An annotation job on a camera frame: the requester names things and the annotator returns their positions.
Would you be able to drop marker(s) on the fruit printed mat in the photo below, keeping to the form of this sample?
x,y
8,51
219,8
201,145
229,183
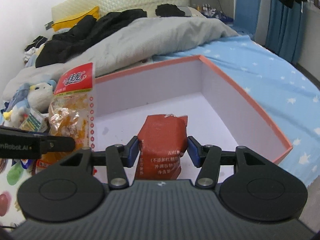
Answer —
x,y
10,180

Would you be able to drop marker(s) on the white pillow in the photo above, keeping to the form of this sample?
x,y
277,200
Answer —
x,y
195,12

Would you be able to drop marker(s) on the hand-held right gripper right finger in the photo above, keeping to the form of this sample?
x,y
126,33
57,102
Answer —
x,y
193,152

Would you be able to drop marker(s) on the group of small bottles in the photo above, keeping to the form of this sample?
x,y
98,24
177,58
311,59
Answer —
x,y
212,11

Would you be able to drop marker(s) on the white green small packet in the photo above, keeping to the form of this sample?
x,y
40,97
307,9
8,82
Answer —
x,y
31,122

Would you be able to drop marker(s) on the grey wall plate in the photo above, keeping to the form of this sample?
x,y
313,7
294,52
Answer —
x,y
48,25

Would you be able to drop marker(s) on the red snack packet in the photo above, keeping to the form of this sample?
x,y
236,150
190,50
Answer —
x,y
160,140

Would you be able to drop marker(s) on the white blue plush toy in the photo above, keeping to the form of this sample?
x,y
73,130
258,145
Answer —
x,y
40,92

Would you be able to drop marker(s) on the orange snack bag red label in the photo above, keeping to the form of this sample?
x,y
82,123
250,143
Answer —
x,y
67,115

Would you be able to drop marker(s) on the black jacket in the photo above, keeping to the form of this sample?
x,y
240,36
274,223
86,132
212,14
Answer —
x,y
75,37

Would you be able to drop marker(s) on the light blue cream blanket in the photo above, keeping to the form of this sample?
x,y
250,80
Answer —
x,y
32,60

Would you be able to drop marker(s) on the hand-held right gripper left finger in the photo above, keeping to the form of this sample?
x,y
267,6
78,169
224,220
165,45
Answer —
x,y
133,152

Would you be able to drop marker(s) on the pink cardboard box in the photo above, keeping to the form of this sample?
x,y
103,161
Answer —
x,y
175,80

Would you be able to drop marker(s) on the grey duvet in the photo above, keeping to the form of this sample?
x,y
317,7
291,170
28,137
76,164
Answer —
x,y
150,37

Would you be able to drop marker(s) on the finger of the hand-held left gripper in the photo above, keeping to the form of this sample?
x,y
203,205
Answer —
x,y
58,144

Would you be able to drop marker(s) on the blue star bed sheet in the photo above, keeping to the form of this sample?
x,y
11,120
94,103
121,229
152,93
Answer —
x,y
250,62

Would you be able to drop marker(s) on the blue curtain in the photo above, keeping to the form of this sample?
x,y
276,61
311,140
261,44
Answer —
x,y
285,30

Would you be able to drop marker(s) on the black cloth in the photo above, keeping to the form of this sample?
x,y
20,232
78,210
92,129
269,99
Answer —
x,y
170,10

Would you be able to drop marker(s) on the pile of clothes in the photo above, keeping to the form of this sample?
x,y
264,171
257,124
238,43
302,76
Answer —
x,y
36,43

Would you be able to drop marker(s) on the yellow pillow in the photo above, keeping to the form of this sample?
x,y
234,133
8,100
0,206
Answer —
x,y
72,20

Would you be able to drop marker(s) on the blue chair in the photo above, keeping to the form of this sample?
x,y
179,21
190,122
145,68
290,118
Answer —
x,y
247,10

